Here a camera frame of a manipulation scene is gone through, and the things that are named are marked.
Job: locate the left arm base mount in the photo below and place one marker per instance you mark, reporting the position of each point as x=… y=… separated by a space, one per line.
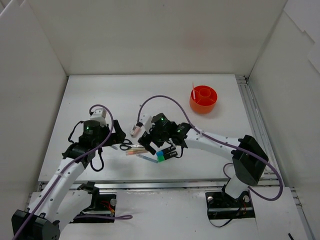
x=102 y=208

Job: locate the aluminium rail frame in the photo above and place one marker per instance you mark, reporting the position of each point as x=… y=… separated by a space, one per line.
x=168 y=198

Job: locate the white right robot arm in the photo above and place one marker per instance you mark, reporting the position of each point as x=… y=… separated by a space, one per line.
x=248 y=158

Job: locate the black handled scissors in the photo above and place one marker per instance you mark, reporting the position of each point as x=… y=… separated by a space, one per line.
x=127 y=145

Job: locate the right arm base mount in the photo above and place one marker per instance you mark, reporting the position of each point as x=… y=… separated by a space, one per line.
x=221 y=206

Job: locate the pink white mini stapler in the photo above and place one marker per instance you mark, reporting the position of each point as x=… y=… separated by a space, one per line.
x=134 y=131

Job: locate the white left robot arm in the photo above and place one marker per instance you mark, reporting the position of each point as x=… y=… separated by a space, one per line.
x=50 y=213

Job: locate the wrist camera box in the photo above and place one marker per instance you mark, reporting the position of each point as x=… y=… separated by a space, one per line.
x=146 y=121
x=100 y=116

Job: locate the orange round divided container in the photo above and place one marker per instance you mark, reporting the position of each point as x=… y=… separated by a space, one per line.
x=206 y=99

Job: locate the yellow slim highlighter pen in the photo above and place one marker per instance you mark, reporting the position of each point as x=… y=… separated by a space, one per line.
x=136 y=148

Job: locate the green capped black highlighter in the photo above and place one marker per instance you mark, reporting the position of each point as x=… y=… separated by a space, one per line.
x=166 y=156

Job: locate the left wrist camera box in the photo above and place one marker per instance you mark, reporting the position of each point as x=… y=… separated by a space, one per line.
x=100 y=116

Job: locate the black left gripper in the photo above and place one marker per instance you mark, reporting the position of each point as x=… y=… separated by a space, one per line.
x=116 y=132

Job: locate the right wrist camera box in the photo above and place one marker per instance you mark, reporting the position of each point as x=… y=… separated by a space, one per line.
x=146 y=121

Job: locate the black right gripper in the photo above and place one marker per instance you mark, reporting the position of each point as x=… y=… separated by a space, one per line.
x=152 y=139

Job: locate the blue slim highlighter pen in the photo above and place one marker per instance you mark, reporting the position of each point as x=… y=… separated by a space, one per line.
x=147 y=158

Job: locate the blue capped black highlighter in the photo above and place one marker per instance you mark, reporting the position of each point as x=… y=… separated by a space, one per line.
x=165 y=151

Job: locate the orange slim highlighter pen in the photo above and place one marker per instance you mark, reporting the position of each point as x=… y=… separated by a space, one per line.
x=131 y=152

